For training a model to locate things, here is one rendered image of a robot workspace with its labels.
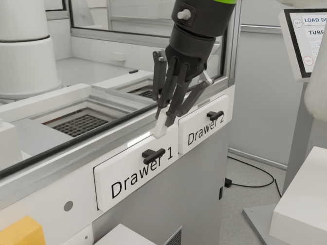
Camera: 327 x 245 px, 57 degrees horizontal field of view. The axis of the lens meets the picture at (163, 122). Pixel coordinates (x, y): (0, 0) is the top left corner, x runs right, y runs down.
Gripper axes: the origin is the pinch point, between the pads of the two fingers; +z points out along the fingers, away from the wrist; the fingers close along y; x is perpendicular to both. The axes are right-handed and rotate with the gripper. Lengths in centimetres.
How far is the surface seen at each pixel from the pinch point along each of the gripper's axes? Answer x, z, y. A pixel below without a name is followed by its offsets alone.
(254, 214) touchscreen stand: 102, 95, 26
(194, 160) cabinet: 30.3, 28.9, 0.1
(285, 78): 170, 37, -8
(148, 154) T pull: 2.1, 12.1, -2.1
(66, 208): -18.8, 17.0, -4.3
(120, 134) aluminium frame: -3.1, 7.3, -7.5
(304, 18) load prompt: 93, -14, -2
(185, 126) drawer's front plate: 21.0, 12.8, -3.9
